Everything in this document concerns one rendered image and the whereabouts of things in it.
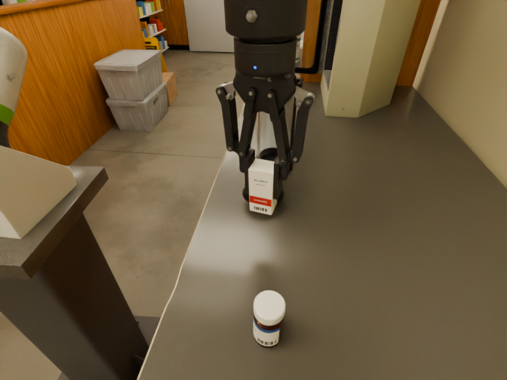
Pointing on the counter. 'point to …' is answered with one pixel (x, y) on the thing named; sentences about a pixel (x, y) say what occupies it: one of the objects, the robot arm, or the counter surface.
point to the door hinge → (326, 36)
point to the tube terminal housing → (367, 55)
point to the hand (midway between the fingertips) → (263, 175)
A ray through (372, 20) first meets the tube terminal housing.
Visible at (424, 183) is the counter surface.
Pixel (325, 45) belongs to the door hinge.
